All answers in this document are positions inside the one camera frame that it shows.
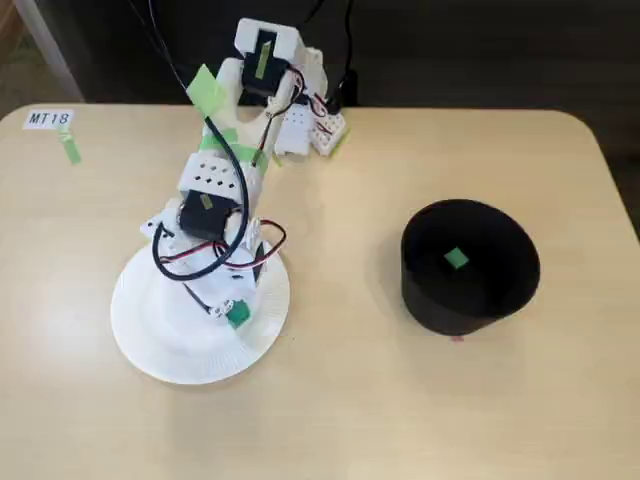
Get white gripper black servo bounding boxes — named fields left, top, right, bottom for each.
left=149, top=218, right=275, bottom=320

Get green tape patch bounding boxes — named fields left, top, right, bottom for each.
left=186, top=63, right=227, bottom=120

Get small wrist camera board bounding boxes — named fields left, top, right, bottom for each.
left=139, top=209, right=177, bottom=242

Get red white servo wires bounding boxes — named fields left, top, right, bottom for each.
left=162, top=218, right=290, bottom=275

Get green tape strip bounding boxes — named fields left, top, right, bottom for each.
left=54, top=125, right=84, bottom=166

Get white post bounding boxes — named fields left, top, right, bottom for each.
left=13, top=0, right=85, bottom=104

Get white paper plate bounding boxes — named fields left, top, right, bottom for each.
left=110, top=243, right=292, bottom=385

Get green cube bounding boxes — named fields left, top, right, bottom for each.
left=443, top=247, right=471, bottom=271
left=226, top=302, right=252, bottom=330

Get white MT18 label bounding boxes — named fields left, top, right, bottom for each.
left=22, top=107, right=75, bottom=131

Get black round pot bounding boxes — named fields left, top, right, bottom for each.
left=399, top=198, right=541, bottom=337

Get black background cable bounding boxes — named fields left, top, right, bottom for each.
left=127, top=0, right=189, bottom=92

